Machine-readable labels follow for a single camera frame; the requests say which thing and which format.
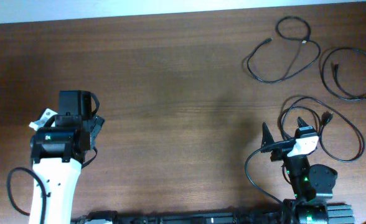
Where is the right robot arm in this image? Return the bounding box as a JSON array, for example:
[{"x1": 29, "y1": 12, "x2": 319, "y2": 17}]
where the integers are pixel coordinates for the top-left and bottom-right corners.
[{"x1": 261, "y1": 118, "x2": 337, "y2": 223}]

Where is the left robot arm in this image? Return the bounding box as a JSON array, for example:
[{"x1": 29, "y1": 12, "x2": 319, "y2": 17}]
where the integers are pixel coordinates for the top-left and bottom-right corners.
[{"x1": 29, "y1": 90, "x2": 105, "y2": 223}]

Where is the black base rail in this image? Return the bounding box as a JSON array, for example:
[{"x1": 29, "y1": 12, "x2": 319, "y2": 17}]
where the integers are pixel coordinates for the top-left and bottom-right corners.
[{"x1": 70, "y1": 204, "x2": 355, "y2": 224}]

